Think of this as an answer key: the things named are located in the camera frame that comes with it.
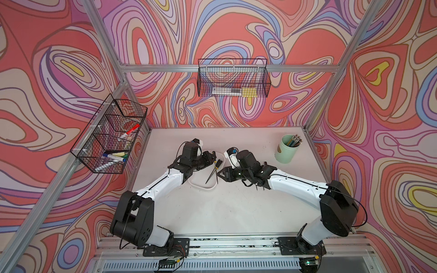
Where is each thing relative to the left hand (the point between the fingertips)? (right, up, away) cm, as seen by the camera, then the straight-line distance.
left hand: (217, 157), depth 85 cm
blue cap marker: (-43, +1, -15) cm, 45 cm away
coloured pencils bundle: (+42, +9, +5) cm, 43 cm away
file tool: (+1, -4, +15) cm, 15 cm away
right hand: (+2, -10, -4) cm, 11 cm away
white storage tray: (-6, -13, +11) cm, 18 cm away
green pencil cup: (+40, +1, +13) cm, 42 cm away
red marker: (-38, +14, -8) cm, 42 cm away
